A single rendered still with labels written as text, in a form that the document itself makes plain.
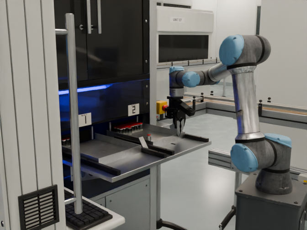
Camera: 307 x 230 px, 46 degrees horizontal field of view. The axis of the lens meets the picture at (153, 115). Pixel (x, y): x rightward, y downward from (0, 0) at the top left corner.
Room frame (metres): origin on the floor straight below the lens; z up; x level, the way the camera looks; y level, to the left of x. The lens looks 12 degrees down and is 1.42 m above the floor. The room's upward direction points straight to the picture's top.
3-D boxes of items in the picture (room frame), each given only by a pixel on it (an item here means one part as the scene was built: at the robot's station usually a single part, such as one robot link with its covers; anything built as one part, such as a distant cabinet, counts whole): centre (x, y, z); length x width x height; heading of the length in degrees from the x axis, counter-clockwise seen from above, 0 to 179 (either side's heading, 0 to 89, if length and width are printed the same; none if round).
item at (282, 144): (1.45, -0.50, 0.96); 0.13 x 0.12 x 0.14; 120
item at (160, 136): (1.92, 0.04, 0.90); 0.34 x 0.26 x 0.04; 49
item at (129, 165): (1.75, 0.10, 0.87); 0.70 x 0.48 x 0.02; 138
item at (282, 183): (1.45, -0.51, 0.84); 0.15 x 0.15 x 0.10
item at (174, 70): (1.87, -0.12, 1.21); 0.09 x 0.08 x 0.11; 30
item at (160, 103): (2.19, -0.04, 1.00); 0.08 x 0.07 x 0.07; 48
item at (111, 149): (1.67, 0.27, 0.90); 0.34 x 0.26 x 0.04; 48
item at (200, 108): (2.50, -0.12, 0.92); 0.69 x 0.16 x 0.16; 138
